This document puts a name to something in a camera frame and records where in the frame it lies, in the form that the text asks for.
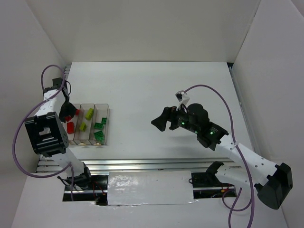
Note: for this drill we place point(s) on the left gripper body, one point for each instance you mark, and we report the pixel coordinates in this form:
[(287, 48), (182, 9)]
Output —
[(67, 111)]

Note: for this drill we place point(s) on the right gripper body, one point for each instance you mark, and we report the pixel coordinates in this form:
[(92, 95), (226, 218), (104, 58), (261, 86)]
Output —
[(173, 118)]

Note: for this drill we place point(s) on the red curved lego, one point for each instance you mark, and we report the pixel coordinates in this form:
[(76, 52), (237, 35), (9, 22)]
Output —
[(68, 118)]

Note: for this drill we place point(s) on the lime rectangular lego brick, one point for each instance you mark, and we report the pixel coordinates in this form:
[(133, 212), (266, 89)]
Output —
[(89, 114)]

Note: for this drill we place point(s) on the lime lego block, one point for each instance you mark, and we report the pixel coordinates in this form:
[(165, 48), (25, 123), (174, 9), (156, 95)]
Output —
[(83, 127)]

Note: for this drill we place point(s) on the green square lego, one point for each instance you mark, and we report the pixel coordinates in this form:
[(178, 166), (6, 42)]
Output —
[(98, 126)]

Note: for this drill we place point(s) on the green rounded lego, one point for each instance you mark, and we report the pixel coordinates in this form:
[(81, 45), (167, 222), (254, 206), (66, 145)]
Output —
[(104, 120)]

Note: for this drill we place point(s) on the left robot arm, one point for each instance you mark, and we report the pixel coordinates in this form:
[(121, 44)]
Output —
[(49, 137)]

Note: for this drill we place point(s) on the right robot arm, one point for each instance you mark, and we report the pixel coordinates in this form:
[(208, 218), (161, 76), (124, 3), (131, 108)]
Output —
[(271, 181)]

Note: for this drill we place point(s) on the clear container middle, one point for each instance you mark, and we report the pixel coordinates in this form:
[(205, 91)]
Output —
[(83, 138)]

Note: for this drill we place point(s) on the clear container right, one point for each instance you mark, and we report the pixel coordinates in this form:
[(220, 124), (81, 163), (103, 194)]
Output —
[(100, 111)]

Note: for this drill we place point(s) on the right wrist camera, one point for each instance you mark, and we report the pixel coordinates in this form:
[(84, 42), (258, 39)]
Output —
[(183, 99)]

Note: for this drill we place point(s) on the aluminium rail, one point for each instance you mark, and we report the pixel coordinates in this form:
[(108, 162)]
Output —
[(99, 166)]

